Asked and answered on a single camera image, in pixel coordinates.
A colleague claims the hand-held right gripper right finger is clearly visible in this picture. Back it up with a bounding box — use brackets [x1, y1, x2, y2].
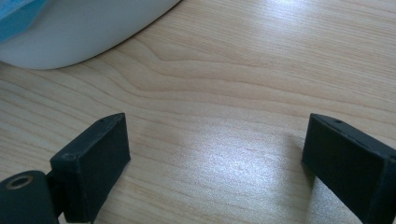
[301, 112, 396, 224]

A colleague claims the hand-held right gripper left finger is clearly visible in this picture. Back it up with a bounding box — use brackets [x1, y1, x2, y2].
[49, 112, 132, 224]

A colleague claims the white lidded trash can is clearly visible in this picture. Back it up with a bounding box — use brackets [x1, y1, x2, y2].
[0, 0, 182, 70]

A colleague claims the translucent plastic trash bag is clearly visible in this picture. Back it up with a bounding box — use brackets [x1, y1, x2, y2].
[0, 0, 49, 44]

